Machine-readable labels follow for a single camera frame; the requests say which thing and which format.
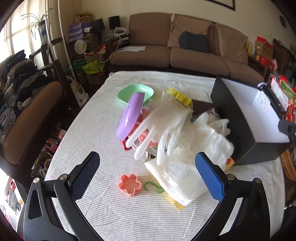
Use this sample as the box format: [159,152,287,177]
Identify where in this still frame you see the white plastic bag pack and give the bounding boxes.
[145,159,207,206]

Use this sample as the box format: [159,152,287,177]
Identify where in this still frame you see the yellow snack packet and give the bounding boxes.
[166,87,193,108]

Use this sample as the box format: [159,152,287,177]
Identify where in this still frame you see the black remote control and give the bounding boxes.
[262,85,285,115]

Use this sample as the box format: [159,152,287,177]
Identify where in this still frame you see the pink flower cookie cutter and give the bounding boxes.
[118,174,142,197]

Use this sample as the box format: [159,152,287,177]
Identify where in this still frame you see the papers on sofa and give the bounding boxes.
[117,46,146,52]

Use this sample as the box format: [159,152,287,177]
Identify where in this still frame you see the brown armchair with clothes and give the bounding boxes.
[1,50,64,165]

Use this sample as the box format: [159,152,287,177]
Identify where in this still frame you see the green carabiner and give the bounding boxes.
[144,181,164,193]

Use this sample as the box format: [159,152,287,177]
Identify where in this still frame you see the white rubber glove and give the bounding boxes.
[126,92,193,166]

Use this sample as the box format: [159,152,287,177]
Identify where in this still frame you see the wicker basket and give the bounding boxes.
[280,149,296,181]

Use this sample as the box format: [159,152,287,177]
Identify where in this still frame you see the white coat stand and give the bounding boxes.
[44,0,77,82]

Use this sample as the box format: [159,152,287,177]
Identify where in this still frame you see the black box white interior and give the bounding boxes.
[210,75,291,165]

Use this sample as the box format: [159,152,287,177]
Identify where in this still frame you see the dark blue lumbar cushion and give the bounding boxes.
[179,31,210,53]

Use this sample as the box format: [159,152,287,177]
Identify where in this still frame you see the red snack bag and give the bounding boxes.
[270,74,295,123]

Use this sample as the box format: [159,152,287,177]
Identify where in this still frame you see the purple plastic lid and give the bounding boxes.
[116,92,144,141]

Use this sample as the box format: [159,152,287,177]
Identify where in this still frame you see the brown three-seat sofa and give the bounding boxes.
[111,13,264,85]

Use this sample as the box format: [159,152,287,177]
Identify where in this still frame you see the green plastic dish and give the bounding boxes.
[117,84,154,104]

